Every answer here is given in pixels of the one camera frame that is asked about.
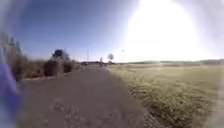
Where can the bare tree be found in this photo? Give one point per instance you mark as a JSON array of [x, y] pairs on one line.
[[110, 57]]

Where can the pole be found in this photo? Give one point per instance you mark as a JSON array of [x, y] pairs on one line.
[[88, 56]]

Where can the grey asphalt path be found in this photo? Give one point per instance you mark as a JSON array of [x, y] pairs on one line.
[[83, 96]]

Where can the row of brown bushes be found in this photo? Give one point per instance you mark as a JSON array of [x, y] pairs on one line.
[[50, 66]]

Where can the pale grass field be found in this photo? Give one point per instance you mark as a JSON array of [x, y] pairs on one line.
[[173, 86]]

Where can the distant wooded ridge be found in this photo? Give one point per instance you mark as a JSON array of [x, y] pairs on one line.
[[200, 62]]

